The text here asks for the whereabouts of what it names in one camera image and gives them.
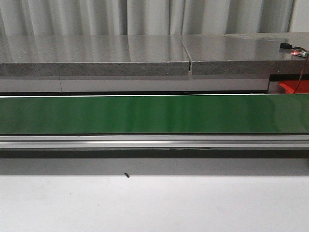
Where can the grey stone counter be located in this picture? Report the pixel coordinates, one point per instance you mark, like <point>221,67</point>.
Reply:
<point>225,63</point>

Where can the green conveyor belt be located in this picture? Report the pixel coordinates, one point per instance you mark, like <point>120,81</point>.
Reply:
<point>275,113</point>

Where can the red plastic bin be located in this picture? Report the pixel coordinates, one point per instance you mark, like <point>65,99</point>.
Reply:
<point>290,86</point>

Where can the small sensor circuit board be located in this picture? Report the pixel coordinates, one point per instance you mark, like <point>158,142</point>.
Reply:
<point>295,50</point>

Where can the white pleated curtain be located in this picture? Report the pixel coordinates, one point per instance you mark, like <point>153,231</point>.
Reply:
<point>151,17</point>

